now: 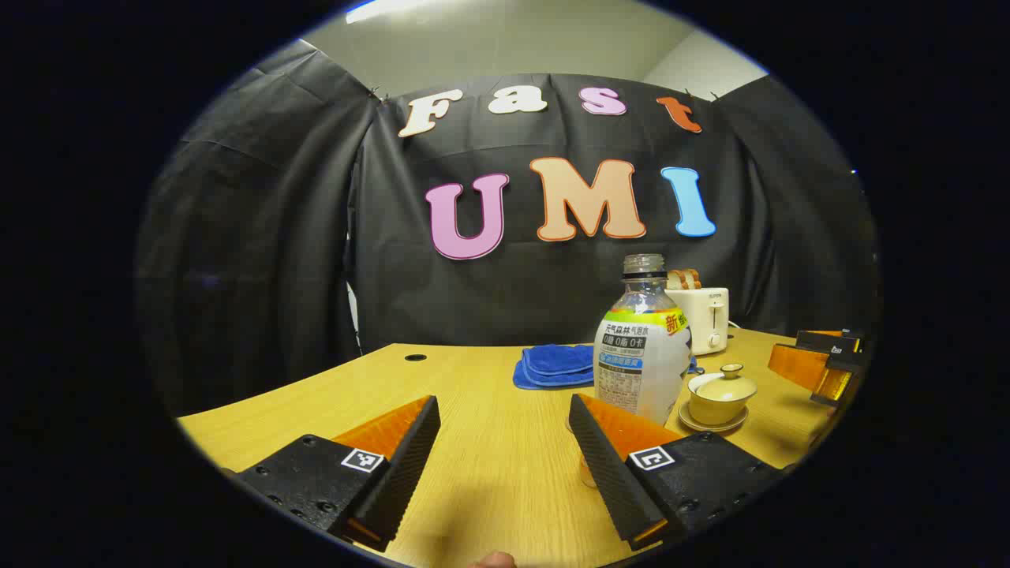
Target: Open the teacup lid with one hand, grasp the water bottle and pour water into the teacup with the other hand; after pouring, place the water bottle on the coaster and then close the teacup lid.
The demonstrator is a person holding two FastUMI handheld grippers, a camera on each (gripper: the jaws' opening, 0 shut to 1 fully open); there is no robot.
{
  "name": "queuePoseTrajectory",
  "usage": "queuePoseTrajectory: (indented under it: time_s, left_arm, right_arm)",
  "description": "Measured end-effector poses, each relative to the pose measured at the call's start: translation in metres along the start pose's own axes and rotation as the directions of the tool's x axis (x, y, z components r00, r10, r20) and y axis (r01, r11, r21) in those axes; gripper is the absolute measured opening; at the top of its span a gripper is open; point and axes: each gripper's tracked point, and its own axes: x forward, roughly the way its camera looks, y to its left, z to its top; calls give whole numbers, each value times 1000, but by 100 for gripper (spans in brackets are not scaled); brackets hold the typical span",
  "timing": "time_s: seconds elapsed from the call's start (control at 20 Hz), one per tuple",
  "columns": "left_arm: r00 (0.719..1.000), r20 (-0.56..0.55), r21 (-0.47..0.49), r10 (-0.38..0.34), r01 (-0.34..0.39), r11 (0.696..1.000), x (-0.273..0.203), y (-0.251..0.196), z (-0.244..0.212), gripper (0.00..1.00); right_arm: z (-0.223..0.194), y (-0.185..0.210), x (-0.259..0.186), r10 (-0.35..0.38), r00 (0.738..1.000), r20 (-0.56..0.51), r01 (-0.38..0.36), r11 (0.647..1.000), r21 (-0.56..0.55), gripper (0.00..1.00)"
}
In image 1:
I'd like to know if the cream saucer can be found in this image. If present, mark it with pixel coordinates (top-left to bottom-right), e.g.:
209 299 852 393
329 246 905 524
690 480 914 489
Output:
679 402 750 435

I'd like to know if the cream teacup lid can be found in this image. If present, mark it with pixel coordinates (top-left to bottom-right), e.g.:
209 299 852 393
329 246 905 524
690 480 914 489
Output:
694 363 758 402

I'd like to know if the white toaster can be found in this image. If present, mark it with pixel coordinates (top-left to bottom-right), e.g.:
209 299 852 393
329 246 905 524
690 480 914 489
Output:
665 288 731 356

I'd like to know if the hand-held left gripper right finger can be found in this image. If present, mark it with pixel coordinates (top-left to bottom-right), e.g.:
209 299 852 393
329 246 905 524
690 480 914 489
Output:
568 393 786 551

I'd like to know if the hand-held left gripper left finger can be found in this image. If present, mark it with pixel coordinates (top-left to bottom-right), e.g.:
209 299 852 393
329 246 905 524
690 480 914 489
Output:
237 394 441 553

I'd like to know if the cream teacup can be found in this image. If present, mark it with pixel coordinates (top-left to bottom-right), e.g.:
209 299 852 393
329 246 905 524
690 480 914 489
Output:
688 385 756 428

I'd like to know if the blue folded towel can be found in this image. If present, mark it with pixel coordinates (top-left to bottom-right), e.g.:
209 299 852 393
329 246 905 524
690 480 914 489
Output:
513 345 703 390

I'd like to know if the clear plastic water bottle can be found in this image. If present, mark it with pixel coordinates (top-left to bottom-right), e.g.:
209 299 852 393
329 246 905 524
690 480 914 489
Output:
578 254 694 490

